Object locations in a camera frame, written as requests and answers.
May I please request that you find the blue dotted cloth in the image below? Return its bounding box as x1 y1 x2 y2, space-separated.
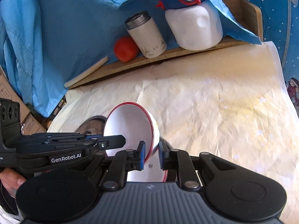
210 0 299 119

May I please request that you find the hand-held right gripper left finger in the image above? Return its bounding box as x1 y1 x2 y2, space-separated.
93 141 147 190

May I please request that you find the red tomato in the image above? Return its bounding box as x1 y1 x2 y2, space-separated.
113 36 140 63

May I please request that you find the person's left hand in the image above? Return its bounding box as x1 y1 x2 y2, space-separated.
0 168 27 197

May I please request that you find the wooden shelf board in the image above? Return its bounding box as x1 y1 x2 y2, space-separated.
69 0 263 89

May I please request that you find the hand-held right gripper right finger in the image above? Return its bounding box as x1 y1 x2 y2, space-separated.
158 141 241 190

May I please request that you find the open cardboard box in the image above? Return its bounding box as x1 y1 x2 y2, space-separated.
0 65 31 122

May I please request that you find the white rolling pin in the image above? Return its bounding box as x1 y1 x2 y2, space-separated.
64 55 110 88

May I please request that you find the white bottle blue lid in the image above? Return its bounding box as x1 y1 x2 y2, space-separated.
156 0 223 51

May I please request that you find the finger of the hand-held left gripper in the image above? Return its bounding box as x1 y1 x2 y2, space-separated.
16 135 127 172
17 132 104 150

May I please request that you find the black plastic crate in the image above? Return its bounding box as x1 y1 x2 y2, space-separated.
50 98 67 119

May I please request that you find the white paper table cover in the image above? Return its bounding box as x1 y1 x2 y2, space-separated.
45 41 299 215

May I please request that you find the white thermos cup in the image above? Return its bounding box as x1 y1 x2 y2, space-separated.
124 10 168 59

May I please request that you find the blue striped work coat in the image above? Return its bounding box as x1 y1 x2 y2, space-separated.
0 0 263 119

